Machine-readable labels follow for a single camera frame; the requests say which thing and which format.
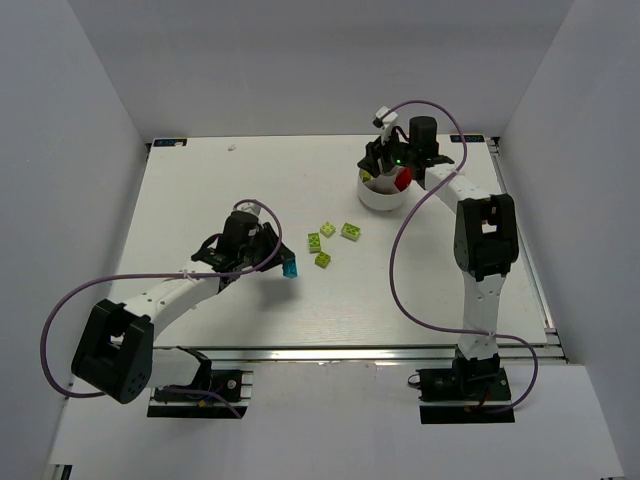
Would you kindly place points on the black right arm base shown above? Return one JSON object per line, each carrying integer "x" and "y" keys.
{"x": 443, "y": 401}

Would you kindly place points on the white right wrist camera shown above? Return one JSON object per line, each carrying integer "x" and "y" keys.
{"x": 386, "y": 120}

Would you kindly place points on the blue table label left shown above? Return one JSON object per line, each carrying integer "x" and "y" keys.
{"x": 166, "y": 142}

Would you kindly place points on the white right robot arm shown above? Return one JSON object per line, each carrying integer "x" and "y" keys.
{"x": 485, "y": 235}

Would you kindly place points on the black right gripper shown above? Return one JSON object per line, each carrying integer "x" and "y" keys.
{"x": 375, "y": 159}

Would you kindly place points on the light green lego long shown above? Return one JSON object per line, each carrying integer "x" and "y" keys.
{"x": 314, "y": 242}

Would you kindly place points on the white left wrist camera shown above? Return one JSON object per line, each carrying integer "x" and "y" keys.
{"x": 251, "y": 207}

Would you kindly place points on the light green lego small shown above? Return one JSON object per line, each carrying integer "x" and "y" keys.
{"x": 327, "y": 229}

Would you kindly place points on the lime lego small square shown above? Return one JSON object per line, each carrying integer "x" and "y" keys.
{"x": 322, "y": 259}

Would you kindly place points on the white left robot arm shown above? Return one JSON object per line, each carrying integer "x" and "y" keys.
{"x": 116, "y": 353}

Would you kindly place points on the light green lego brick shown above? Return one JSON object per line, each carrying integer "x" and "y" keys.
{"x": 350, "y": 231}

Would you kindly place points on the red lego brick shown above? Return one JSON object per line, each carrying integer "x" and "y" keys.
{"x": 403, "y": 179}

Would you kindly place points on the blue table label right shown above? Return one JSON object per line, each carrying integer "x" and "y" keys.
{"x": 469, "y": 138}

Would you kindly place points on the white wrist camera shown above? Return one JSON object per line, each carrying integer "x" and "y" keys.
{"x": 251, "y": 207}
{"x": 386, "y": 120}

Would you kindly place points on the teal long lego brick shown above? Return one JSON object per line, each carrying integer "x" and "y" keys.
{"x": 289, "y": 269}

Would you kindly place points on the white round divided container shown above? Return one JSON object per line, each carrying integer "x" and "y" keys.
{"x": 380, "y": 194}

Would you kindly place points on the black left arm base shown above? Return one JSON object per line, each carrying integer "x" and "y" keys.
{"x": 187, "y": 384}

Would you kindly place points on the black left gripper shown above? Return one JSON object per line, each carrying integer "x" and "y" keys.
{"x": 270, "y": 246}

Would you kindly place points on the blue table label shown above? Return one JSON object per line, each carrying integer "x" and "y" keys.
{"x": 166, "y": 142}
{"x": 469, "y": 138}

